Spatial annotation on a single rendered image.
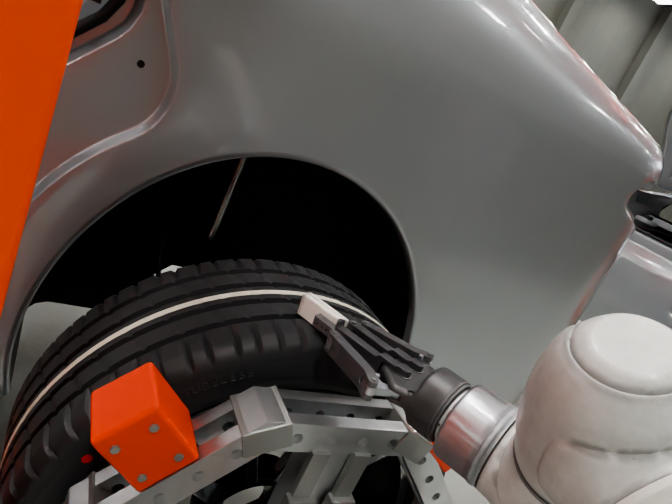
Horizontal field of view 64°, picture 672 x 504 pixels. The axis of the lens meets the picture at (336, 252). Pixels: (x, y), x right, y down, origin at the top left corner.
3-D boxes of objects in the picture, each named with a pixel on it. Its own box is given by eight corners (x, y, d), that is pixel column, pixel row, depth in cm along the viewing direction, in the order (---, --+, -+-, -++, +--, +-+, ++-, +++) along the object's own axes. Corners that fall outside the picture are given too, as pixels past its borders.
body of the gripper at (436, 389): (420, 457, 55) (355, 402, 61) (459, 429, 62) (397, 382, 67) (448, 399, 53) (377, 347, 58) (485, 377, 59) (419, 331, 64)
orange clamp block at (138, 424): (190, 410, 62) (151, 358, 57) (201, 461, 56) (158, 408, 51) (133, 441, 61) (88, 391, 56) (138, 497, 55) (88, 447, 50)
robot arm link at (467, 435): (501, 467, 59) (456, 432, 63) (536, 401, 56) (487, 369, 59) (462, 503, 52) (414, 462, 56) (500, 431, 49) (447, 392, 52)
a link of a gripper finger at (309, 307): (338, 341, 67) (334, 342, 67) (300, 312, 71) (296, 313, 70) (345, 320, 66) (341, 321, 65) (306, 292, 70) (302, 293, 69)
